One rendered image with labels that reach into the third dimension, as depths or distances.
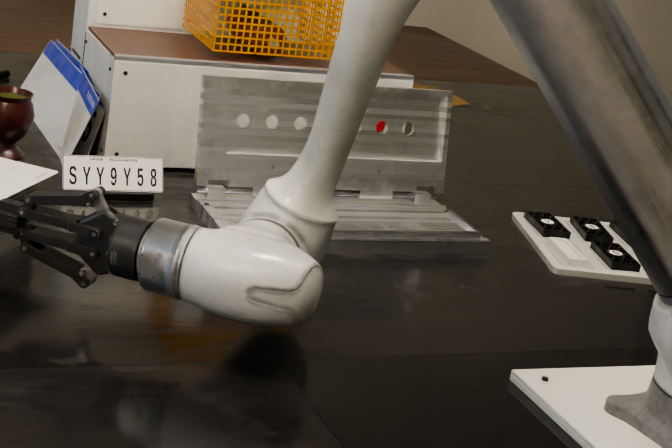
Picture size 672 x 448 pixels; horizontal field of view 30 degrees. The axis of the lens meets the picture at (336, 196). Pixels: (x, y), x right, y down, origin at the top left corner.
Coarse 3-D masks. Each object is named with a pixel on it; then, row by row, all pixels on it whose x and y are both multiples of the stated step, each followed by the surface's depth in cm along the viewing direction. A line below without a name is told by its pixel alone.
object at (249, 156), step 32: (224, 96) 196; (256, 96) 200; (288, 96) 202; (320, 96) 204; (384, 96) 209; (416, 96) 211; (448, 96) 212; (224, 128) 197; (256, 128) 201; (288, 128) 203; (416, 128) 212; (448, 128) 213; (224, 160) 198; (256, 160) 200; (288, 160) 203; (352, 160) 207; (384, 160) 209; (416, 160) 213; (256, 192) 201; (384, 192) 211
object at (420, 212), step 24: (216, 192) 199; (240, 192) 201; (336, 192) 208; (216, 216) 190; (240, 216) 193; (360, 216) 202; (384, 216) 204; (408, 216) 206; (432, 216) 208; (336, 240) 189; (360, 240) 191; (384, 240) 192; (408, 240) 194; (432, 240) 196; (456, 240) 198; (480, 240) 200
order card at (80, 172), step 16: (64, 160) 194; (80, 160) 195; (96, 160) 196; (112, 160) 198; (128, 160) 199; (144, 160) 200; (160, 160) 201; (64, 176) 194; (80, 176) 195; (96, 176) 196; (112, 176) 197; (128, 176) 198; (144, 176) 199; (160, 176) 200
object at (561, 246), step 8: (552, 240) 206; (560, 240) 207; (552, 248) 205; (560, 248) 202; (568, 248) 204; (560, 256) 202; (568, 256) 199; (576, 256) 200; (584, 256) 200; (568, 264) 199; (576, 264) 199; (584, 264) 199
